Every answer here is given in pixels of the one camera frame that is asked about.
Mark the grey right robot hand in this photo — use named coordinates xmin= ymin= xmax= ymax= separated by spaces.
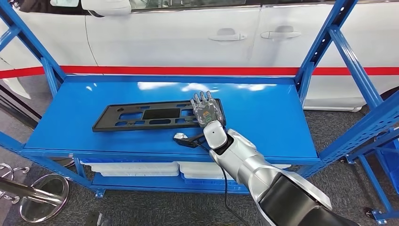
xmin=190 ymin=91 xmax=226 ymax=128

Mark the black plastic plate frame part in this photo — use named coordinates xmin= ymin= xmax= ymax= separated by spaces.
xmin=92 ymin=98 xmax=227 ymax=133

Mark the blue metal shelf rack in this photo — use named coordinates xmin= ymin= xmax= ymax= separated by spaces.
xmin=344 ymin=131 xmax=399 ymax=225
xmin=0 ymin=0 xmax=399 ymax=199

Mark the red barrier belt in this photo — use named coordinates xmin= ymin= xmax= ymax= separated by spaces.
xmin=0 ymin=65 xmax=399 ymax=79

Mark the white car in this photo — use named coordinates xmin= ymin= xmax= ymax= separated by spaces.
xmin=0 ymin=0 xmax=399 ymax=112

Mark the black left robot foot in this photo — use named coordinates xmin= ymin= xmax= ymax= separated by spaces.
xmin=85 ymin=211 xmax=104 ymax=226

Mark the chrome star chair base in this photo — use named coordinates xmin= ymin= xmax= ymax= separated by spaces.
xmin=0 ymin=163 xmax=31 ymax=204

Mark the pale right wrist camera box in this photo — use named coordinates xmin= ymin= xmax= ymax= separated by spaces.
xmin=173 ymin=132 xmax=207 ymax=149

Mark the thick black camera cable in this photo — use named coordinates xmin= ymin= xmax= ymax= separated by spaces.
xmin=199 ymin=145 xmax=247 ymax=226

